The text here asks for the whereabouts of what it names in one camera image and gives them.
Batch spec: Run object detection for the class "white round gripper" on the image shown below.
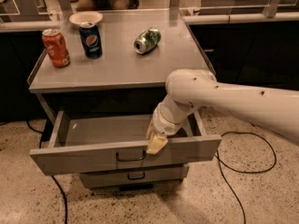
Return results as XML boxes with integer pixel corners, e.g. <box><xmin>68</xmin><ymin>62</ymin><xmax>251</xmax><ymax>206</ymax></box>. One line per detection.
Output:
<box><xmin>146</xmin><ymin>105</ymin><xmax>187</xmax><ymax>155</ymax></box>

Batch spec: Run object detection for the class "grey top drawer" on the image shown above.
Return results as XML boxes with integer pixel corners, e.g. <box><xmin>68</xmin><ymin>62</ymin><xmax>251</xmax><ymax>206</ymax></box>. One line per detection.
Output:
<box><xmin>30</xmin><ymin>111</ymin><xmax>221</xmax><ymax>175</ymax></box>

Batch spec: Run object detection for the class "grey drawer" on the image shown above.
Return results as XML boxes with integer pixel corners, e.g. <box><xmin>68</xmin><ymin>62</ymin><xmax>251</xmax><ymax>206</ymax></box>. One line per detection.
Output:
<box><xmin>79</xmin><ymin>164</ymin><xmax>190</xmax><ymax>189</ymax></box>
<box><xmin>30</xmin><ymin>111</ymin><xmax>221</xmax><ymax>175</ymax></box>

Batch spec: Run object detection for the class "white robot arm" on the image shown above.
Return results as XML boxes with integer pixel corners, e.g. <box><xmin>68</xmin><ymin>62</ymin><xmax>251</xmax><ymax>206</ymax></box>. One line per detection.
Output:
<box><xmin>146</xmin><ymin>69</ymin><xmax>299</xmax><ymax>155</ymax></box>

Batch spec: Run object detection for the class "grey bottom drawer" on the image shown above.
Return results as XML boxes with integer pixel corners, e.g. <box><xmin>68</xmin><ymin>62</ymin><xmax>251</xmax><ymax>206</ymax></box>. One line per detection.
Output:
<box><xmin>79</xmin><ymin>164</ymin><xmax>190</xmax><ymax>189</ymax></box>

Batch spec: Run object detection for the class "green crushed soda can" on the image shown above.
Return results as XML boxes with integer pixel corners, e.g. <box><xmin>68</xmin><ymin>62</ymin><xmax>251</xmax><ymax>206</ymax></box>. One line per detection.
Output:
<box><xmin>134</xmin><ymin>27</ymin><xmax>161</xmax><ymax>55</ymax></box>

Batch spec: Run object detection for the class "grey metal cabinet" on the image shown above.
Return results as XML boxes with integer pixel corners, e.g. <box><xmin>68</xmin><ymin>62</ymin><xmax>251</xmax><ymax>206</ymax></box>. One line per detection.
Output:
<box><xmin>26</xmin><ymin>8</ymin><xmax>217</xmax><ymax>126</ymax></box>

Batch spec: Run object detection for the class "blue pepsi can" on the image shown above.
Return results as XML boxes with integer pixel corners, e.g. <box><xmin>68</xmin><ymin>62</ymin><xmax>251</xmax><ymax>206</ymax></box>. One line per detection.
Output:
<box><xmin>78</xmin><ymin>21</ymin><xmax>103</xmax><ymax>59</ymax></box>

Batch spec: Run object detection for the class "orange soda can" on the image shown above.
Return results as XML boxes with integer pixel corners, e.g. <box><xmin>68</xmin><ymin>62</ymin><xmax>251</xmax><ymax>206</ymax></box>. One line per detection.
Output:
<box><xmin>42</xmin><ymin>29</ymin><xmax>71</xmax><ymax>67</ymax></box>

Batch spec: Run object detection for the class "white bowl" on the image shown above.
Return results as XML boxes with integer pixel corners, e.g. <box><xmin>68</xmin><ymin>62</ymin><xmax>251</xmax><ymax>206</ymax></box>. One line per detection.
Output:
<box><xmin>69</xmin><ymin>11</ymin><xmax>103</xmax><ymax>26</ymax></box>

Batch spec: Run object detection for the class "black floor cable right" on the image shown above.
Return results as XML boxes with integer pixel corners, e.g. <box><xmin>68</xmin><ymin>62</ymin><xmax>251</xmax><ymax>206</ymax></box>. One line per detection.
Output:
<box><xmin>214</xmin><ymin>131</ymin><xmax>278</xmax><ymax>224</ymax></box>

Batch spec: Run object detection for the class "black floor cable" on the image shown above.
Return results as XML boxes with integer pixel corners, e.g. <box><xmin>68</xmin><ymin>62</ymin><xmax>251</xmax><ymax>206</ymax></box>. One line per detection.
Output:
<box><xmin>214</xmin><ymin>131</ymin><xmax>278</xmax><ymax>224</ymax></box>
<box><xmin>24</xmin><ymin>120</ymin><xmax>69</xmax><ymax>224</ymax></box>

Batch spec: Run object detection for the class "black floor cable left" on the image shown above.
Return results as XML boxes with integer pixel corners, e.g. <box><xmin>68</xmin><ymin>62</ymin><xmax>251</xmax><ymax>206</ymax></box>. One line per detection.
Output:
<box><xmin>24</xmin><ymin>120</ymin><xmax>69</xmax><ymax>224</ymax></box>

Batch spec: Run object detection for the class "white horizontal rail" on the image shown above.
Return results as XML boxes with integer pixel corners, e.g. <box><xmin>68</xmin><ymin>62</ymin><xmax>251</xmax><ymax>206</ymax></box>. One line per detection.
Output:
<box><xmin>183</xmin><ymin>12</ymin><xmax>299</xmax><ymax>25</ymax></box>

